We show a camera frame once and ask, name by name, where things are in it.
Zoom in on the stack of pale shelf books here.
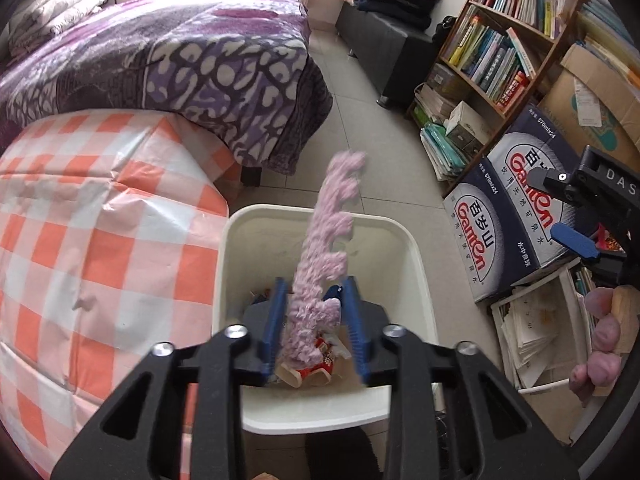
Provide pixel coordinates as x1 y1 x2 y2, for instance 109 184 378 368
415 62 471 128

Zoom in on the blue white water carton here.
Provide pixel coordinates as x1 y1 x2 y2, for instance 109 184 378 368
442 157 583 303
487 102 601 241

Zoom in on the wooden bookshelf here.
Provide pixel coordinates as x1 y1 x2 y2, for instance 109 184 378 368
407 0 588 161

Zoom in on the orange white checked cloth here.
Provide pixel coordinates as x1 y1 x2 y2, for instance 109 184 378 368
0 110 236 480

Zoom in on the white plastic trash bin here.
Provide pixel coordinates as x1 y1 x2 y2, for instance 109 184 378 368
212 203 441 436

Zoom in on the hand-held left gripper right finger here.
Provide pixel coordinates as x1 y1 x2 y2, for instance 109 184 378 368
342 276 581 480

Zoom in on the bed with purple blanket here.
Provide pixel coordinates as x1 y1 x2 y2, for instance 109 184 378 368
0 0 333 176

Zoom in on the white printed box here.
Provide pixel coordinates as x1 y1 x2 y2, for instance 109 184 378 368
445 101 493 153

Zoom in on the stack of green books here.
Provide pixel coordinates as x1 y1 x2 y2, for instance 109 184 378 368
420 122 471 181

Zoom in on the open box of papers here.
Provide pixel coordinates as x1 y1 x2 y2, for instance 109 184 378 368
490 265 596 393

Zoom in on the red white paper cup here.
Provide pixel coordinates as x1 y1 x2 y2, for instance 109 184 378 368
276 335 353 389

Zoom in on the person's right hand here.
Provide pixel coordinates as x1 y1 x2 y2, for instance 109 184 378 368
569 287 623 407

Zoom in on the row of colourful thin books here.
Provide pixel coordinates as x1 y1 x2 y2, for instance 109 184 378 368
472 0 576 41

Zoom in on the row of books with red spine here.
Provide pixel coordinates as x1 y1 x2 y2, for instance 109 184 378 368
447 15 532 108

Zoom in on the folded white floral quilt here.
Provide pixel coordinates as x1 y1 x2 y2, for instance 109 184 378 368
7 0 108 56

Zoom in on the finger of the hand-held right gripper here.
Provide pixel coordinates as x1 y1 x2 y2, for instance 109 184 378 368
527 165 596 207
551 224 601 262

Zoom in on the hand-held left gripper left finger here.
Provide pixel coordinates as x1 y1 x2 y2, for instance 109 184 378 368
50 277 291 480

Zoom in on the black storage bench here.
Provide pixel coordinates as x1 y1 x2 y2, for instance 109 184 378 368
335 2 443 106

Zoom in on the stack of pale blue books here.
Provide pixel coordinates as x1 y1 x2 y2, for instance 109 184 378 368
575 0 640 78

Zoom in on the black bag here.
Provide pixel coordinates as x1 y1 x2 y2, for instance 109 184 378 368
432 15 458 43

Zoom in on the pink foam strip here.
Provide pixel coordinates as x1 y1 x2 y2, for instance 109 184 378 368
277 149 368 368

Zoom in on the white cable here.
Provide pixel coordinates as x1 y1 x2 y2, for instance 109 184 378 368
519 379 571 394

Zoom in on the brown cardboard box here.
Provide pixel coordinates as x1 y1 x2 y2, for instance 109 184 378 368
537 42 640 181

